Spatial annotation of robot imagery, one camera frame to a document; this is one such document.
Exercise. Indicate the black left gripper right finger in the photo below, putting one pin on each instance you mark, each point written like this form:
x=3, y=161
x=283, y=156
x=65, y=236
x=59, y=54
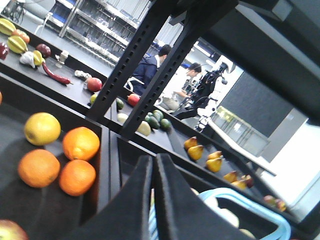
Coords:
x=180, y=213

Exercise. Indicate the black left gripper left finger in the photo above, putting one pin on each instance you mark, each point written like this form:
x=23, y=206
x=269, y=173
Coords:
x=126, y=216

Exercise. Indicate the light blue plastic basket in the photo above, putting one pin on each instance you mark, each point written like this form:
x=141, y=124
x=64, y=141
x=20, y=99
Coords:
x=251, y=218

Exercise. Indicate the black wooden fruit display table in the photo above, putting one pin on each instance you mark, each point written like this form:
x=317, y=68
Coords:
x=44, y=213

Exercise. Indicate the large orange far right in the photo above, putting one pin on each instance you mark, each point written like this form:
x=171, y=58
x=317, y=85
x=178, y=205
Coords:
x=80, y=143

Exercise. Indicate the orange right front left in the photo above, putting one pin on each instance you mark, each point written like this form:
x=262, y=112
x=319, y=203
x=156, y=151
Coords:
x=38, y=168

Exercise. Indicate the white humanoid robot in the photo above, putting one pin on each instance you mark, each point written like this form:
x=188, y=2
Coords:
x=203, y=91

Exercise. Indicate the red apple front middle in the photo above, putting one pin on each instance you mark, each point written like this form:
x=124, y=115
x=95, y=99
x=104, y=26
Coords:
x=10, y=230

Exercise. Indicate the yellow grapefruit right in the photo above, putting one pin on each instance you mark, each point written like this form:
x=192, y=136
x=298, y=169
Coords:
x=42, y=128

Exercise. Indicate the seated person white shirt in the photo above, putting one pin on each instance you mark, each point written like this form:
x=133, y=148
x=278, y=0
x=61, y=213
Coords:
x=174, y=90

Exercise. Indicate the person in dark jacket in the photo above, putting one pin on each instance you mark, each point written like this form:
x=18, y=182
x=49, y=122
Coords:
x=147, y=68

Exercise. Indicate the black back display tray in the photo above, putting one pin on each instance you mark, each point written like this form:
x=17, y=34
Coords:
x=65, y=59

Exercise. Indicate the red chili pepper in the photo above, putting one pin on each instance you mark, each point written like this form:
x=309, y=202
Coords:
x=58, y=78

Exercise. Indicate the purple mangosteen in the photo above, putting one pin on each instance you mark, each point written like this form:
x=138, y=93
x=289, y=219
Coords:
x=44, y=50

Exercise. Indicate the white garlic bulb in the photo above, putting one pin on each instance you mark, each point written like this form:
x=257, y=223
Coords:
x=27, y=58

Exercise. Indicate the yellow starfruit left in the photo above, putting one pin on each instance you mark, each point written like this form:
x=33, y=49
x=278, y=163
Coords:
x=16, y=44

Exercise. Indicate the red bell pepper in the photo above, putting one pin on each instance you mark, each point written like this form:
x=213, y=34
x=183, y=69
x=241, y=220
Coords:
x=4, y=50

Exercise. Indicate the black perforated rack post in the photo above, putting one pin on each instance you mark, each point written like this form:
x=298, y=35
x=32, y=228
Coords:
x=201, y=15

